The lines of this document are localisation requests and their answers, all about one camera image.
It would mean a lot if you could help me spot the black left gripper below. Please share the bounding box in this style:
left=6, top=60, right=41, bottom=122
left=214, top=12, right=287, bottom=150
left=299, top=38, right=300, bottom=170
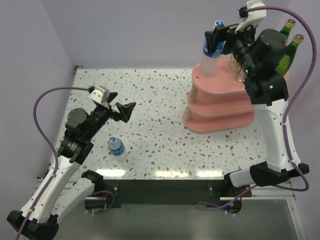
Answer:
left=84, top=92, right=136, bottom=140

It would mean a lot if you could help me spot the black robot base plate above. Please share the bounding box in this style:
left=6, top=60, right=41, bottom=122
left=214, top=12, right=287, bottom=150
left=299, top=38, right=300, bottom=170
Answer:
left=83, top=178, right=253, bottom=213

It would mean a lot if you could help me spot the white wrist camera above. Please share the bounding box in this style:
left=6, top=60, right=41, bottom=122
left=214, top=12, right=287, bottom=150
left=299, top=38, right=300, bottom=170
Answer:
left=88, top=85, right=110, bottom=106
left=234, top=0, right=267, bottom=34

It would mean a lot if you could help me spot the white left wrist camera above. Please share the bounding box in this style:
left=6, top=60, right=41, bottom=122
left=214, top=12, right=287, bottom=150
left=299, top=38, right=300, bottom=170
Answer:
left=88, top=85, right=110, bottom=106

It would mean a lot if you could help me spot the pink three-tier shelf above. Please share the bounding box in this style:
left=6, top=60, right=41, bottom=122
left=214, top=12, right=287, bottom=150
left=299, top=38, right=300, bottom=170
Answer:
left=183, top=57, right=292, bottom=134

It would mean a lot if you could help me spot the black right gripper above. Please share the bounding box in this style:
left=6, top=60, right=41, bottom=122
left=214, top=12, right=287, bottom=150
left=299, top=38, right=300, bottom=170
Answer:
left=205, top=18, right=258, bottom=77

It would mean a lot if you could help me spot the clear Chang glass bottle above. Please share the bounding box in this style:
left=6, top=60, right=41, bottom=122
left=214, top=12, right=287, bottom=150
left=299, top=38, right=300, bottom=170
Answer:
left=229, top=55, right=241, bottom=71
left=236, top=68, right=247, bottom=83

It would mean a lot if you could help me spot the blue label water bottle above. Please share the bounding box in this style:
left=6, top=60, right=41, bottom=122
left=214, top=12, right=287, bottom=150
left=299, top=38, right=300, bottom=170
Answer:
left=107, top=136, right=128, bottom=163
left=198, top=19, right=227, bottom=77

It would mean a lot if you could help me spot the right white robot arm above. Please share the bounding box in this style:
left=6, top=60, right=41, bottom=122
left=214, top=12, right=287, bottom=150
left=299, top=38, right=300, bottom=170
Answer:
left=204, top=24, right=310, bottom=197

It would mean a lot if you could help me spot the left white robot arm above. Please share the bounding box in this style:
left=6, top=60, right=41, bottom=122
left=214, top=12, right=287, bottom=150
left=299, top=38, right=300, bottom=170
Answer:
left=7, top=86, right=136, bottom=240

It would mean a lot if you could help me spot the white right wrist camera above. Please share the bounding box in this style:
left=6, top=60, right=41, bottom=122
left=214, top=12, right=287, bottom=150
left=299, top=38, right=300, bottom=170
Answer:
left=234, top=0, right=267, bottom=34

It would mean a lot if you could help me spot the green glass bottle gold cap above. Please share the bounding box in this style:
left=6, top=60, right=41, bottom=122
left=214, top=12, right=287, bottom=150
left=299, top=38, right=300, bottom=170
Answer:
left=280, top=19, right=296, bottom=45

